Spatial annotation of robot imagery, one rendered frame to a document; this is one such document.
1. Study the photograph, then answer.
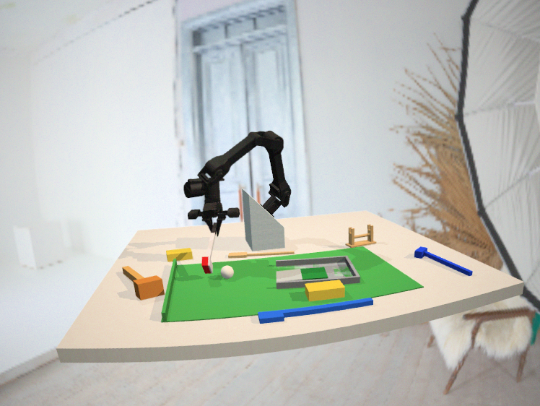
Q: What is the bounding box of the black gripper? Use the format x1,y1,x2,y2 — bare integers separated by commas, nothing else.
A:
188,194,240,236

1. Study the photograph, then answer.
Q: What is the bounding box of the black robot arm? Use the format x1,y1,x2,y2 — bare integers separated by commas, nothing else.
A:
183,131,292,219

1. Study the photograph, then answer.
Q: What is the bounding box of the yellow rectangular block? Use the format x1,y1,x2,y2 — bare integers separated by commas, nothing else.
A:
166,248,193,262
305,280,345,301

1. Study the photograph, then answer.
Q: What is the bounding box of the white golf ball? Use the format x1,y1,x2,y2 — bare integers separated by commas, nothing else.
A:
221,266,234,279

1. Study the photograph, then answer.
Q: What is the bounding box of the green flat mat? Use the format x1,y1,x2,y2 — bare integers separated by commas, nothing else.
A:
161,246,424,323

